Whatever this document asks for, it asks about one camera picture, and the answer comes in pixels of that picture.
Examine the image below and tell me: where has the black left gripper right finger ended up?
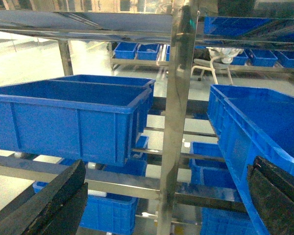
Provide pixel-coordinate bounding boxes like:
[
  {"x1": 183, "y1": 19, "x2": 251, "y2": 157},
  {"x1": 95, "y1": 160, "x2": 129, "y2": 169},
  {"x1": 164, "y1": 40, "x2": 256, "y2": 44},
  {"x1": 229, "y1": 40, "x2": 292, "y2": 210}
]
[{"x1": 247, "y1": 156, "x2": 294, "y2": 235}]

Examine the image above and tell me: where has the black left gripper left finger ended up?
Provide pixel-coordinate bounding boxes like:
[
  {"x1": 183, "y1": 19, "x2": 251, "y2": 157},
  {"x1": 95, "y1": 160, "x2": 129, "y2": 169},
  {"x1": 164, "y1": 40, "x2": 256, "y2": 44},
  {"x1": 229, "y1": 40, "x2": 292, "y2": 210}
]
[{"x1": 0, "y1": 160, "x2": 88, "y2": 235}]

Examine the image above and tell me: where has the blue bin lower layer left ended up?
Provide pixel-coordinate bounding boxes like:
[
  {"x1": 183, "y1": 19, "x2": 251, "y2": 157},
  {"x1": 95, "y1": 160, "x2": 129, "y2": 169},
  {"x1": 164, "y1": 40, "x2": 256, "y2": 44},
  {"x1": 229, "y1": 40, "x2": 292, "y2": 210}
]
[{"x1": 32, "y1": 159, "x2": 147, "y2": 235}]

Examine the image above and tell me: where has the blue bin layer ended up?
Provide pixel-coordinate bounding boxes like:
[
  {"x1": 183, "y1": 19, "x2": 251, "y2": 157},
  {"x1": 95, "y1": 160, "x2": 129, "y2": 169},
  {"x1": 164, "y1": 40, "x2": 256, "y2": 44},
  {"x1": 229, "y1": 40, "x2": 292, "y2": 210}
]
[
  {"x1": 189, "y1": 141, "x2": 257, "y2": 235},
  {"x1": 32, "y1": 159, "x2": 147, "y2": 235}
]

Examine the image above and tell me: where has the blue bin lower layer right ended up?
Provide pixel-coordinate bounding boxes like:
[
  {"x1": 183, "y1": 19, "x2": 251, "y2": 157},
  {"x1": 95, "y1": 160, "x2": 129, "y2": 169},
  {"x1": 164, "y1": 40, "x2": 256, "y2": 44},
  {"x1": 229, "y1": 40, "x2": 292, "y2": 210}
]
[{"x1": 189, "y1": 141, "x2": 257, "y2": 235}]

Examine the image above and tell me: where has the blue bin right shelf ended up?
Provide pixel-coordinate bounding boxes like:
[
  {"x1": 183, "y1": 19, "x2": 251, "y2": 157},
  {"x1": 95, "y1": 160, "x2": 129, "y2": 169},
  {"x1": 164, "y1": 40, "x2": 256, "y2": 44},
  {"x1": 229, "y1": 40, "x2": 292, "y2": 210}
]
[{"x1": 208, "y1": 85, "x2": 294, "y2": 235}]

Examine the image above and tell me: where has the blue bin shelf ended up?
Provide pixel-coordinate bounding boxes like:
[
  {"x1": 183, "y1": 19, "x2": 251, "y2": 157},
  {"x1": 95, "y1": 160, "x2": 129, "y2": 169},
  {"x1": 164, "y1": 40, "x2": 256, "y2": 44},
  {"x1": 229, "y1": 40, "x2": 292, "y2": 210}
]
[
  {"x1": 208, "y1": 85, "x2": 294, "y2": 235},
  {"x1": 0, "y1": 80, "x2": 152, "y2": 166}
]

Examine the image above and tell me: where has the blue bin front left shelf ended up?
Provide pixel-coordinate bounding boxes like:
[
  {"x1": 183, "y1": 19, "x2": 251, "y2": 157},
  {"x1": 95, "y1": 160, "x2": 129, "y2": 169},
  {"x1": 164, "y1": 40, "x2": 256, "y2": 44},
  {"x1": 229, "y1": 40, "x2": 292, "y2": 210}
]
[{"x1": 0, "y1": 80, "x2": 152, "y2": 166}]

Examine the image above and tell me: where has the blue bin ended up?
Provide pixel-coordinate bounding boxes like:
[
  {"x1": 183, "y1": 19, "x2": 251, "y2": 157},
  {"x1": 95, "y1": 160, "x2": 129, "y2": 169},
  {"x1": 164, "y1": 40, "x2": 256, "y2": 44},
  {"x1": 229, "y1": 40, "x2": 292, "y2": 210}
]
[
  {"x1": 137, "y1": 44, "x2": 160, "y2": 61},
  {"x1": 49, "y1": 74, "x2": 156, "y2": 134},
  {"x1": 114, "y1": 42, "x2": 139, "y2": 60},
  {"x1": 248, "y1": 49, "x2": 278, "y2": 67},
  {"x1": 273, "y1": 51, "x2": 294, "y2": 69}
]

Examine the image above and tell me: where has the stainless steel shelf rack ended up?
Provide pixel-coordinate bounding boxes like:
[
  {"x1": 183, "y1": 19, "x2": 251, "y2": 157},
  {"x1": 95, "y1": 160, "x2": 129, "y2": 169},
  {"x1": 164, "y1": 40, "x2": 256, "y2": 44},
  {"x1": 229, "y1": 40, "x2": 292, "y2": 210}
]
[{"x1": 0, "y1": 0, "x2": 294, "y2": 234}]

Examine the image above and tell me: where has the far blue bin rightmost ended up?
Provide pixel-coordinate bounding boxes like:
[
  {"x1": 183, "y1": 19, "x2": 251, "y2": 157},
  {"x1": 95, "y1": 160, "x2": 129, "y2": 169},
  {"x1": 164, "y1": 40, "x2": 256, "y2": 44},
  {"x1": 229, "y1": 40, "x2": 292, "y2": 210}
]
[{"x1": 273, "y1": 51, "x2": 294, "y2": 69}]

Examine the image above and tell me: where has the far blue bin right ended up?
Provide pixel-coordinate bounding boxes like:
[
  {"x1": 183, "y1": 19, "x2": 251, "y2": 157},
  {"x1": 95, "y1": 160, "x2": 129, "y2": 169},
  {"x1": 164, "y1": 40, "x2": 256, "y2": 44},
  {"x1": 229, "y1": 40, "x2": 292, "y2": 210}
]
[{"x1": 248, "y1": 49, "x2": 278, "y2": 67}]

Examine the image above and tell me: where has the white chair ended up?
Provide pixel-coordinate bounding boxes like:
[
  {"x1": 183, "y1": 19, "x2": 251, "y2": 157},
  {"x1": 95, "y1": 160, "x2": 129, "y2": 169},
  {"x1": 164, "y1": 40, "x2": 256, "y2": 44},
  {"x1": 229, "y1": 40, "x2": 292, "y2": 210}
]
[{"x1": 191, "y1": 47, "x2": 244, "y2": 85}]

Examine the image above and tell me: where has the blue bin behind left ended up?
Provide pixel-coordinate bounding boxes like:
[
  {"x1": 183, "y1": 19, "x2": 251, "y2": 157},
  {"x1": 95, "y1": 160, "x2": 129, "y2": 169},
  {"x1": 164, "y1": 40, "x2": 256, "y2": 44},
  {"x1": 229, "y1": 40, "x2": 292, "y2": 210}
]
[{"x1": 49, "y1": 74, "x2": 156, "y2": 134}]

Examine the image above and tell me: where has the far blue bin left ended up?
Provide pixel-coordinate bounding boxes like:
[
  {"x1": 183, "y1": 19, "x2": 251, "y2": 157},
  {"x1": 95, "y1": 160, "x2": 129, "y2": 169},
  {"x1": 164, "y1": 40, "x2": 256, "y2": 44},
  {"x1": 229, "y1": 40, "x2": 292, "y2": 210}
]
[{"x1": 114, "y1": 42, "x2": 139, "y2": 60}]

